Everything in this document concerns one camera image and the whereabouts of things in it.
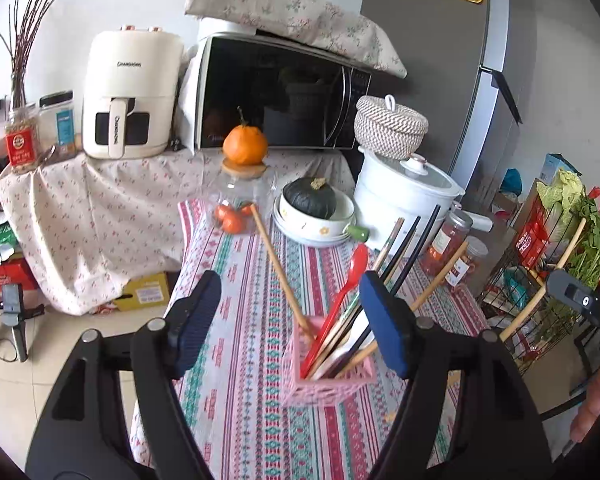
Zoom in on grey refrigerator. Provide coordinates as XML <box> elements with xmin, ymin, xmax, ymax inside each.
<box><xmin>360</xmin><ymin>0</ymin><xmax>538</xmax><ymax>181</ymax></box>

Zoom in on white spoon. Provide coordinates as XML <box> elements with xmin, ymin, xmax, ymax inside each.
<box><xmin>312</xmin><ymin>310</ymin><xmax>376</xmax><ymax>380</ymax></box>

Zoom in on leafy greens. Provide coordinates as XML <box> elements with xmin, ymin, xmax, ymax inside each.
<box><xmin>570</xmin><ymin>195</ymin><xmax>600</xmax><ymax>291</ymax></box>

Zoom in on black device on stand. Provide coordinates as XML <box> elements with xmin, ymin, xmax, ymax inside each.
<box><xmin>0</xmin><ymin>282</ymin><xmax>46</xmax><ymax>363</ymax></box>

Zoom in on red snack packet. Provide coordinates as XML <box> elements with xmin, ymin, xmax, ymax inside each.
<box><xmin>515</xmin><ymin>210</ymin><xmax>551</xmax><ymax>268</ymax></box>

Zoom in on black wire rack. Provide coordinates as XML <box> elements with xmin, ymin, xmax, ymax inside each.
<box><xmin>480</xmin><ymin>195</ymin><xmax>600</xmax><ymax>376</ymax></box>

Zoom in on pink perforated basket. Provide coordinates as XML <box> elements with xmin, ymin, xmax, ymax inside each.
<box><xmin>280</xmin><ymin>315</ymin><xmax>381</xmax><ymax>408</ymax></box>

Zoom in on floral cover cloth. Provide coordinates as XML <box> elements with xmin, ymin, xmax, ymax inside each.
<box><xmin>184</xmin><ymin>0</ymin><xmax>408</xmax><ymax>80</ymax></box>

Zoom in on jar with red label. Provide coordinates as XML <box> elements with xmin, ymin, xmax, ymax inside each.
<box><xmin>5</xmin><ymin>102</ymin><xmax>41</xmax><ymax>175</ymax></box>

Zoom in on black microwave oven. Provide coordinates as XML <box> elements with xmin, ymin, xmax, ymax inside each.
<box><xmin>192</xmin><ymin>32</ymin><xmax>373</xmax><ymax>151</ymax></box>

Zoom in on dark green pumpkin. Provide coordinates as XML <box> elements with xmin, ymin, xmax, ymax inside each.
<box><xmin>282</xmin><ymin>177</ymin><xmax>337</xmax><ymax>220</ymax></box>

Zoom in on red cardboard box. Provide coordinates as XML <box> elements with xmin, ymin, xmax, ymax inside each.
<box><xmin>0</xmin><ymin>255</ymin><xmax>46</xmax><ymax>306</ymax></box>

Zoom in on woven lidded basket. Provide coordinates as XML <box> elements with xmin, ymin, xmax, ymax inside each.
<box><xmin>354</xmin><ymin>95</ymin><xmax>429</xmax><ymax>161</ymax></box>

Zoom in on cream air fryer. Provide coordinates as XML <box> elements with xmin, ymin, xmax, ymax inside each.
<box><xmin>82</xmin><ymin>25</ymin><xmax>185</xmax><ymax>159</ymax></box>

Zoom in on jar of red dried fruit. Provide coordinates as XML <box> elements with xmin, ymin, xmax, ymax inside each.
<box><xmin>422</xmin><ymin>208</ymin><xmax>473</xmax><ymax>276</ymax></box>

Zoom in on napa cabbage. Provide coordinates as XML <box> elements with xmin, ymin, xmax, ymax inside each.
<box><xmin>537</xmin><ymin>170</ymin><xmax>588</xmax><ymax>241</ymax></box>

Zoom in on white electric pot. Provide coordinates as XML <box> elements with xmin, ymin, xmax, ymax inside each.
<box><xmin>352</xmin><ymin>152</ymin><xmax>493</xmax><ymax>243</ymax></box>

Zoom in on yellow cardboard box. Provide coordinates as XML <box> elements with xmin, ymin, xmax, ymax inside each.
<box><xmin>112</xmin><ymin>271</ymin><xmax>171</xmax><ymax>312</ymax></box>

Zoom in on jar of dried fruit slices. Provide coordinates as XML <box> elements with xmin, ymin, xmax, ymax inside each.
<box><xmin>445</xmin><ymin>236</ymin><xmax>488</xmax><ymax>288</ymax></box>

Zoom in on floral side table cloth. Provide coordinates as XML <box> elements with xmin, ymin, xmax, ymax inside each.
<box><xmin>0</xmin><ymin>150</ymin><xmax>356</xmax><ymax>316</ymax></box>

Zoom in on glass jar with wooden lid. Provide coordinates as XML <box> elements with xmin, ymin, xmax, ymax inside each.
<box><xmin>212</xmin><ymin>157</ymin><xmax>281</xmax><ymax>233</ymax></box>

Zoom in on dried twigs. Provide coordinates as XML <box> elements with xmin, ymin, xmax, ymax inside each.
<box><xmin>0</xmin><ymin>0</ymin><xmax>78</xmax><ymax>111</ymax></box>

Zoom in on black chopstick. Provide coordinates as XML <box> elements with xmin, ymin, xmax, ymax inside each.
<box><xmin>380</xmin><ymin>216</ymin><xmax>422</xmax><ymax>283</ymax></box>
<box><xmin>391</xmin><ymin>204</ymin><xmax>441</xmax><ymax>291</ymax></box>

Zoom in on jar with blue label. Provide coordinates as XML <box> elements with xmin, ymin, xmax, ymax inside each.
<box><xmin>38</xmin><ymin>91</ymin><xmax>77</xmax><ymax>161</ymax></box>

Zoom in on large orange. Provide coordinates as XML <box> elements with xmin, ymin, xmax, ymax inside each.
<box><xmin>222</xmin><ymin>107</ymin><xmax>269</xmax><ymax>166</ymax></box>

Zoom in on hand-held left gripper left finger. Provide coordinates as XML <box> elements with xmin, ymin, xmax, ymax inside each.
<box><xmin>24</xmin><ymin>270</ymin><xmax>222</xmax><ymax>480</ymax></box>

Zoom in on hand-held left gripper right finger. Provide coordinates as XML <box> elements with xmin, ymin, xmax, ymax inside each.
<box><xmin>359</xmin><ymin>270</ymin><xmax>556</xmax><ymax>480</ymax></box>

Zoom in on brown dark-tipped chopstick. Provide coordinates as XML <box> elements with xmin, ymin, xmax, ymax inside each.
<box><xmin>370</xmin><ymin>217</ymin><xmax>406</xmax><ymax>276</ymax></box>

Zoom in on blue box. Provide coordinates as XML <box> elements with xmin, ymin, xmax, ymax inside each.
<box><xmin>540</xmin><ymin>152</ymin><xmax>583</xmax><ymax>186</ymax></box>

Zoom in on white dish with green handle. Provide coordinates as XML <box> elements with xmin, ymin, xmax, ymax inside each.
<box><xmin>272</xmin><ymin>192</ymin><xmax>371</xmax><ymax>247</ymax></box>

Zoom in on person's right hand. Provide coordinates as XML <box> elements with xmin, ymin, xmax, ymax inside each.
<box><xmin>570</xmin><ymin>360</ymin><xmax>600</xmax><ymax>443</ymax></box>

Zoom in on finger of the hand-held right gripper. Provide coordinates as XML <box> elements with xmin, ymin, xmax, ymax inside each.
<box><xmin>547</xmin><ymin>269</ymin><xmax>600</xmax><ymax>315</ymax></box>

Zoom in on red green patterned tablecloth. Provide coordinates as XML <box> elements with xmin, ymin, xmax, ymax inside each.
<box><xmin>130</xmin><ymin>197</ymin><xmax>491</xmax><ymax>480</ymax></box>

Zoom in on red plastic spoon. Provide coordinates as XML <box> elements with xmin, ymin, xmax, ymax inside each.
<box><xmin>300</xmin><ymin>244</ymin><xmax>370</xmax><ymax>377</ymax></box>

